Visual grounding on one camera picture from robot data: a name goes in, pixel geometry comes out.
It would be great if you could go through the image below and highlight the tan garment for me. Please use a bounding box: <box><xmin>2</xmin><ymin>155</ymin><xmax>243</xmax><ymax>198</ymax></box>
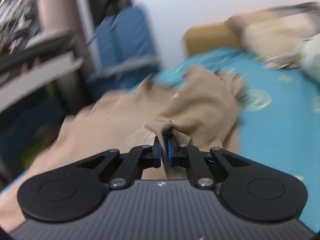
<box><xmin>0</xmin><ymin>65</ymin><xmax>249</xmax><ymax>234</ymax></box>

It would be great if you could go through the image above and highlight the teal patterned bed sheet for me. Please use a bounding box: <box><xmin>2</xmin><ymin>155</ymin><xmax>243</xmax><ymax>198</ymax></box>
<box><xmin>1</xmin><ymin>48</ymin><xmax>319</xmax><ymax>231</ymax></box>

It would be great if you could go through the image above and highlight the blue covered chair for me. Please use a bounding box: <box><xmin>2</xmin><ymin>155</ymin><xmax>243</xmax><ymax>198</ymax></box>
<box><xmin>87</xmin><ymin>5</ymin><xmax>159</xmax><ymax>97</ymax></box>

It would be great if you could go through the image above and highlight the mustard yellow headboard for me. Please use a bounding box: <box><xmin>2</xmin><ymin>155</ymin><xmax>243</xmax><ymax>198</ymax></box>
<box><xmin>183</xmin><ymin>23</ymin><xmax>243</xmax><ymax>56</ymax></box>

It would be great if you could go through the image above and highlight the plaid pillow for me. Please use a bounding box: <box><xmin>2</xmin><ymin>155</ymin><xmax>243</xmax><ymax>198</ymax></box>
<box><xmin>225</xmin><ymin>1</ymin><xmax>319</xmax><ymax>69</ymax></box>

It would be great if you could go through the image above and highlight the green fleece blanket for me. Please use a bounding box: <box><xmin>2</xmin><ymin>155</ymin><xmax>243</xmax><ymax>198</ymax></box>
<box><xmin>297</xmin><ymin>34</ymin><xmax>320</xmax><ymax>83</ymax></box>

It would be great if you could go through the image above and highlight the brown refrigerator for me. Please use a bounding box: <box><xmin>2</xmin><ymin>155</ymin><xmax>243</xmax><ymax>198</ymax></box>
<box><xmin>37</xmin><ymin>0</ymin><xmax>84</xmax><ymax>34</ymax></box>

